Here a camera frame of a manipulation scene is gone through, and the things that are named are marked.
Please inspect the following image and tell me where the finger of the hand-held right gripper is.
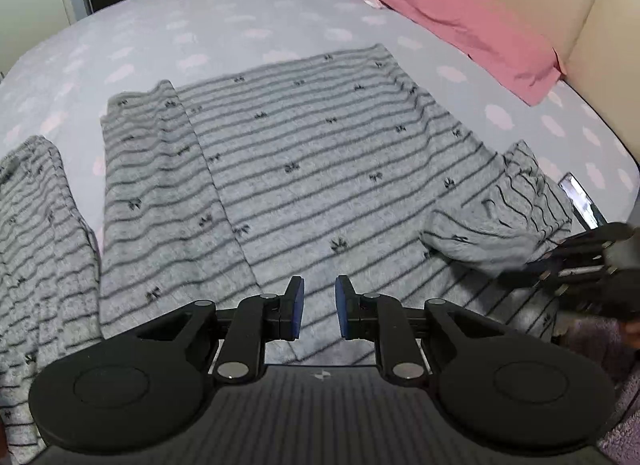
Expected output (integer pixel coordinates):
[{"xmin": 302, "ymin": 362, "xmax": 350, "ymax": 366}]
[
  {"xmin": 547, "ymin": 222, "xmax": 633, "ymax": 260},
  {"xmin": 500, "ymin": 257, "xmax": 608, "ymax": 298}
]

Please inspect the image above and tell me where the plain pink pillow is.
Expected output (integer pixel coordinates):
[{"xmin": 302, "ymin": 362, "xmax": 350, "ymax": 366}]
[{"xmin": 342, "ymin": 0, "xmax": 565, "ymax": 106}]

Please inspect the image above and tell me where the grey striped pajama top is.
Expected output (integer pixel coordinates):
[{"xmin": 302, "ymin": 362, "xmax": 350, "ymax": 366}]
[{"xmin": 99, "ymin": 43, "xmax": 575, "ymax": 368}]

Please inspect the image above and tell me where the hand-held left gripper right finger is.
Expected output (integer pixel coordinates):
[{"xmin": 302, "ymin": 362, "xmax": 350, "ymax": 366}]
[{"xmin": 334, "ymin": 274, "xmax": 507, "ymax": 387}]

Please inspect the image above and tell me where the black smartphone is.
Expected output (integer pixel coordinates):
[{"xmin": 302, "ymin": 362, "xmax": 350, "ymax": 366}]
[{"xmin": 557, "ymin": 172, "xmax": 608, "ymax": 232}]

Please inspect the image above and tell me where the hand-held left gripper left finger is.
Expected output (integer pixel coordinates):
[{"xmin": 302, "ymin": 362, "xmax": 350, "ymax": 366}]
[{"xmin": 134, "ymin": 275, "xmax": 306, "ymax": 386}]

